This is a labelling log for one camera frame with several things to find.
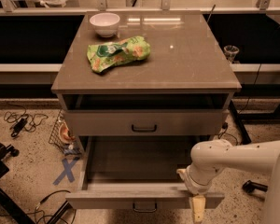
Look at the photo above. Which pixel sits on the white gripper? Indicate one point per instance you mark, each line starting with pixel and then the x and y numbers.
pixel 195 182

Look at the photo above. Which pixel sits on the grey drawer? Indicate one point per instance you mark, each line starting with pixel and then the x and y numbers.
pixel 133 172
pixel 140 122

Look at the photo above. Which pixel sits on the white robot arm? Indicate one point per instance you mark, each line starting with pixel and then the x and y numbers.
pixel 209 158

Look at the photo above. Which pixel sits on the grey drawer cabinet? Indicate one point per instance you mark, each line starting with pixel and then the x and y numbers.
pixel 186 70

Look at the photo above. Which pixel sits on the black chair caster leg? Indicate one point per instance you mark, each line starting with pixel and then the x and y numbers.
pixel 249 186

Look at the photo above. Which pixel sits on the black table leg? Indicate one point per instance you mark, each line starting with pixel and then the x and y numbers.
pixel 236 117

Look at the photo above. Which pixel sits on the blue tape cross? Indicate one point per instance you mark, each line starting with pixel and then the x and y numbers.
pixel 67 171

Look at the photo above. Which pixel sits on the clear glass cup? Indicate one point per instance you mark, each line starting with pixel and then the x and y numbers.
pixel 230 52

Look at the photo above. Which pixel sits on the green chip bag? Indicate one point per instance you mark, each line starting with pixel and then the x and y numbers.
pixel 112 54

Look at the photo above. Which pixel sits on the white ceramic bowl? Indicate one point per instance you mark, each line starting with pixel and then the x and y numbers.
pixel 105 24

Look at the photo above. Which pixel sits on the black office chair base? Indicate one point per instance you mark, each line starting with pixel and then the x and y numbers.
pixel 5 201

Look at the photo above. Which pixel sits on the wire basket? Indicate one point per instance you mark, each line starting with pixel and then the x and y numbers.
pixel 62 138

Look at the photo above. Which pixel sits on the black stand with cables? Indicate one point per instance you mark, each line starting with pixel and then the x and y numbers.
pixel 50 211

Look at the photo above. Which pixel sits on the black power adapter with cable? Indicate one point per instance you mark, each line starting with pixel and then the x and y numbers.
pixel 21 120

